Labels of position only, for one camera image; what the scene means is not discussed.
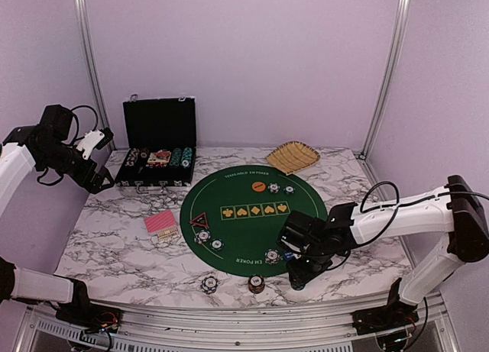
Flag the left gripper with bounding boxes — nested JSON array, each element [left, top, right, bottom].
[[39, 141, 114, 194]]

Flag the blue small blind button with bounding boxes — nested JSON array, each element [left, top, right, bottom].
[[283, 252, 294, 261]]

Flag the placed ten chips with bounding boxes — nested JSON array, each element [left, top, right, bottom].
[[264, 249, 281, 265], [194, 230, 212, 244], [268, 182, 280, 193]]

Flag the orange hundred chip stack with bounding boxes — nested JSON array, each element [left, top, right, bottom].
[[248, 274, 265, 294]]

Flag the red-backed playing card deck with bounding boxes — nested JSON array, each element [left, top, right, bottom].
[[144, 210, 180, 241]]

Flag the placed fifty chip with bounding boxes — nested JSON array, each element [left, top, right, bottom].
[[210, 239, 224, 251], [283, 186, 295, 195]]

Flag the blue ten chip stack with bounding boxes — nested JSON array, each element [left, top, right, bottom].
[[200, 276, 219, 295]]

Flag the orange big blind button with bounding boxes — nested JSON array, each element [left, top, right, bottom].
[[251, 181, 267, 192]]

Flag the triangular all-in button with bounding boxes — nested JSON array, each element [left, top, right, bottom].
[[189, 212, 209, 228]]

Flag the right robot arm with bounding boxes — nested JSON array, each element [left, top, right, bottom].
[[277, 175, 488, 328]]

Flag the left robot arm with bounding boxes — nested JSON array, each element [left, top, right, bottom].
[[1, 105, 115, 325]]

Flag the blue-tan chip row in case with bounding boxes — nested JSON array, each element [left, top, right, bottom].
[[125, 148, 140, 167]]

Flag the orange-black chip row in case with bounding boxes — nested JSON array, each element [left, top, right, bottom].
[[140, 148, 149, 159]]

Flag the card deck in case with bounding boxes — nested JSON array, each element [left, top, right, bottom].
[[147, 150, 172, 166]]

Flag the black poker chip case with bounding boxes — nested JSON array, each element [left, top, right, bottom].
[[115, 97, 196, 187]]

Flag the green chip row in case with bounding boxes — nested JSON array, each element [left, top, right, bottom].
[[169, 147, 183, 168]]

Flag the teal chip row in case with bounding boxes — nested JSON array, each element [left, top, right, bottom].
[[180, 147, 193, 168]]

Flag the round green poker mat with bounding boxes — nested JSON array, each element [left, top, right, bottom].
[[180, 165, 327, 277]]

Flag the woven bamboo tray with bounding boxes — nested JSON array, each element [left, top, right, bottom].
[[266, 140, 320, 176]]

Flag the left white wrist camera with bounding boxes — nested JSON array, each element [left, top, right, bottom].
[[75, 127, 114, 160]]

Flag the front aluminium rail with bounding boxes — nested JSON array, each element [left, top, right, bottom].
[[11, 286, 459, 352]]

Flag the left aluminium frame post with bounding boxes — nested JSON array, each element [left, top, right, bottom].
[[74, 0, 111, 128]]

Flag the aluminium frame post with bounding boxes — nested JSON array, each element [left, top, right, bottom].
[[74, 0, 111, 128], [358, 0, 411, 160]]

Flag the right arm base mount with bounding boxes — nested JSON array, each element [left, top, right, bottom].
[[351, 307, 419, 335]]

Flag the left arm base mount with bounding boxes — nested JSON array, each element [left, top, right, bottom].
[[56, 304, 122, 334]]

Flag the right aluminium frame post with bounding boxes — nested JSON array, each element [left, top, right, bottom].
[[358, 0, 411, 160]]

